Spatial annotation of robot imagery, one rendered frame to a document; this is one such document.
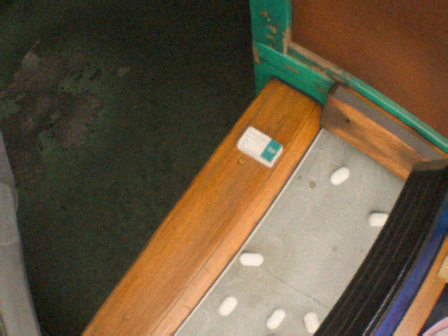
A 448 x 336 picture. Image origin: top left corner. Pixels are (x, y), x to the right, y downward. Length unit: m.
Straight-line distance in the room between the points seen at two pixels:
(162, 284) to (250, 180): 0.21
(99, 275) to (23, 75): 0.93
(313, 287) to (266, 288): 0.07
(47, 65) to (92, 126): 0.41
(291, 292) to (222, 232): 0.15
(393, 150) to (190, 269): 0.36
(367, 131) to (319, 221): 0.16
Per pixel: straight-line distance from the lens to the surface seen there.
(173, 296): 0.80
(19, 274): 0.59
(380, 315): 0.45
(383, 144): 0.81
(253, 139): 0.85
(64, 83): 2.00
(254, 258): 0.81
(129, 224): 1.67
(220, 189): 0.84
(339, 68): 0.82
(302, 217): 0.85
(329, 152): 0.89
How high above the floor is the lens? 1.55
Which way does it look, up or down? 66 degrees down
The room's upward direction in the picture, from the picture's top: 10 degrees counter-clockwise
